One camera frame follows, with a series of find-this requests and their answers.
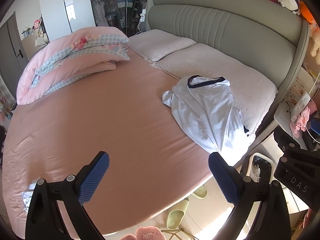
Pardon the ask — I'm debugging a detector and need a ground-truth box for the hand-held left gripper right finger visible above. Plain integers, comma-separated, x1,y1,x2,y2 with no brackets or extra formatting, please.
208,152,292,240

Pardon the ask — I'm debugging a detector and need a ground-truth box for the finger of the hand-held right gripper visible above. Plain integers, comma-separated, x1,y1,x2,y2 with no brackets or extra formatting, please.
273,127,297,158

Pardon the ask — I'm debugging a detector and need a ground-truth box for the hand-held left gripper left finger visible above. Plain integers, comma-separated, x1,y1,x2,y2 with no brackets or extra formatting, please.
25,151,110,240

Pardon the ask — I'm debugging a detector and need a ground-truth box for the white T-shirt navy trim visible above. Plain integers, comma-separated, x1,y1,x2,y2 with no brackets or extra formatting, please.
162,75,250,160

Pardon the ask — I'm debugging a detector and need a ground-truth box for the pink bunny toy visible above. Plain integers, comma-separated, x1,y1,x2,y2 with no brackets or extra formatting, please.
290,106,311,138

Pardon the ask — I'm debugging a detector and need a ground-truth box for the white trash bin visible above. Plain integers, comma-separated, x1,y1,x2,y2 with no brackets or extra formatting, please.
241,152,275,189

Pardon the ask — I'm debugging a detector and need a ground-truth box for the white nightstand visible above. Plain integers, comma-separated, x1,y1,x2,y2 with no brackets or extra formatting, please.
274,66,320,150

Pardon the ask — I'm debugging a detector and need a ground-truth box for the green slipper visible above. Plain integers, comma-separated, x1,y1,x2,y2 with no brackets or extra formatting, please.
166,196,190,231
192,185,208,200

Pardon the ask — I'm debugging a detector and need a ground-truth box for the white power strip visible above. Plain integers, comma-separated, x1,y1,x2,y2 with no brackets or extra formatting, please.
291,92,312,120

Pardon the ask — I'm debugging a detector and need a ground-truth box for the white red printed box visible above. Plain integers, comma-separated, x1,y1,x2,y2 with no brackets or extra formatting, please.
287,67,316,98

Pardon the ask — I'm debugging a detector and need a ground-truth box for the crumpled white shirt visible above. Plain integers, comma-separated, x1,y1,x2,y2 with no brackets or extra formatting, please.
22,180,38,214

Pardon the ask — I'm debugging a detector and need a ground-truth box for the pink dotted pillow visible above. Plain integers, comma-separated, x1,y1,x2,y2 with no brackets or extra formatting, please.
150,42,278,138
129,29,198,62

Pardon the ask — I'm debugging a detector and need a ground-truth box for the black bag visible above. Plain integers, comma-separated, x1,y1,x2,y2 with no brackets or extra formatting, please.
0,126,7,153

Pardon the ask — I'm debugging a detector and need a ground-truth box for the cream plush toy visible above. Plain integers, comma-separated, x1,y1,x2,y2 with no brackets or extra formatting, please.
309,25,320,58

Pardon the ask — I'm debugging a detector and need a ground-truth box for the white shelf rack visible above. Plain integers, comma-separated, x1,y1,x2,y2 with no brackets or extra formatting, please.
0,86,17,128

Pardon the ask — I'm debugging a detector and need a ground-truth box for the folded pink checked quilt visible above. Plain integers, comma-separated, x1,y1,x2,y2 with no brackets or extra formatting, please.
16,26,131,105

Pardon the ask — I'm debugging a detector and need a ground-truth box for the grey padded headboard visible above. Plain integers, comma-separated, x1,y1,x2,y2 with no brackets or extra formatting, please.
146,0,310,128

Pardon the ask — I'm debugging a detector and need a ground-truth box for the large orange plush toy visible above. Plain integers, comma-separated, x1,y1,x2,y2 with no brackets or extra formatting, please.
299,1,317,25

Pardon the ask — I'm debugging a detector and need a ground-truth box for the penguin plush toy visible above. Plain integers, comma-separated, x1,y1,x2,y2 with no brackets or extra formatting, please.
277,0,301,15

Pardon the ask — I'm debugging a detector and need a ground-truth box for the white handbag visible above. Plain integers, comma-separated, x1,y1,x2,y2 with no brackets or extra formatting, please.
34,31,48,47

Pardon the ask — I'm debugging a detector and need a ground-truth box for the grey door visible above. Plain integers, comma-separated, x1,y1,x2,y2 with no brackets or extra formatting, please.
0,15,29,100

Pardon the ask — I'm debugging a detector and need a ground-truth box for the glass door wardrobe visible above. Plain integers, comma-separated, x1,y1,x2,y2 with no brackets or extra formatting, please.
89,0,160,37

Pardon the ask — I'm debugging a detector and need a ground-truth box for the white wardrobe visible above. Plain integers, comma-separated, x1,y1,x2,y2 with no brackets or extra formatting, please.
38,0,97,43

